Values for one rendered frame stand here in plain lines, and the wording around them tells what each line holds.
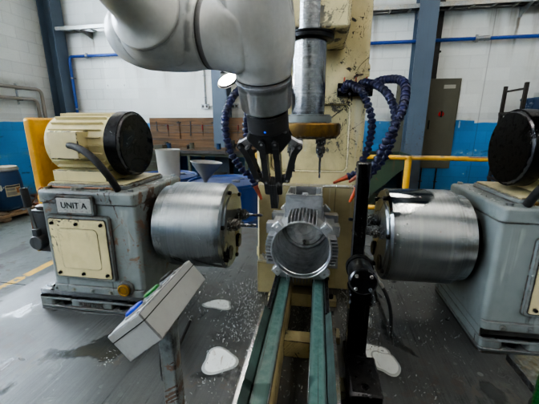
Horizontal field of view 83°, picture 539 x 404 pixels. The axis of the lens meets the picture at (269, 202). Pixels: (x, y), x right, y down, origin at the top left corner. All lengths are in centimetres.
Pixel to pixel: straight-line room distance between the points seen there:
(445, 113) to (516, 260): 541
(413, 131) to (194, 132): 394
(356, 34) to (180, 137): 548
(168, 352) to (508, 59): 644
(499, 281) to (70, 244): 108
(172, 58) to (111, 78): 691
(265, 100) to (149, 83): 646
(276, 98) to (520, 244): 63
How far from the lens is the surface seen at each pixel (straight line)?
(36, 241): 109
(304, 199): 84
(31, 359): 98
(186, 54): 51
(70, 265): 104
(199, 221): 82
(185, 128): 632
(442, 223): 82
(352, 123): 106
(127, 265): 95
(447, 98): 622
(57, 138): 100
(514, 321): 96
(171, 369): 62
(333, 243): 80
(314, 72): 85
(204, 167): 234
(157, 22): 49
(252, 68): 48
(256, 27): 46
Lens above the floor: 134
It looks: 14 degrees down
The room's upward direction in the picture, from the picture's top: straight up
